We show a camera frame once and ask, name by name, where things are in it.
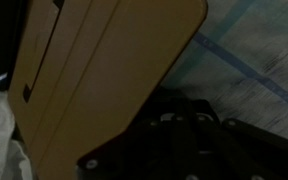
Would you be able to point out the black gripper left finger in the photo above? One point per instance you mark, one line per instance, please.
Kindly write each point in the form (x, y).
(144, 150)

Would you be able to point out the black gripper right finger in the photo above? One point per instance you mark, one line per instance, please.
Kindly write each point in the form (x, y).
(237, 156)

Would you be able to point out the tan folio tablet cover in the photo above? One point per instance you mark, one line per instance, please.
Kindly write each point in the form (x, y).
(110, 66)

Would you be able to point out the blue plaid bedsheet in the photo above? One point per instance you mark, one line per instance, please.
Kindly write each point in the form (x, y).
(257, 40)

